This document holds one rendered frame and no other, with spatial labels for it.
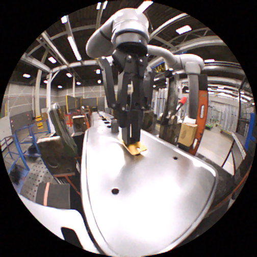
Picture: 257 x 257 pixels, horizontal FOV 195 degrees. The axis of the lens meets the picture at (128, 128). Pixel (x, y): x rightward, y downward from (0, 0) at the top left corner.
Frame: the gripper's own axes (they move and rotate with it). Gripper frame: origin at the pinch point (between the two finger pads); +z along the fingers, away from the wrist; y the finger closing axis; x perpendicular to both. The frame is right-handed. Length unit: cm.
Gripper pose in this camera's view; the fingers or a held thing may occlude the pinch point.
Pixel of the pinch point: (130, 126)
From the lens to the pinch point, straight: 16.4
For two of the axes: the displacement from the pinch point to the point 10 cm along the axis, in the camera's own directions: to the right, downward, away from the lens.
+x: 4.6, 2.8, -8.5
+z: 0.0, 9.5, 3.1
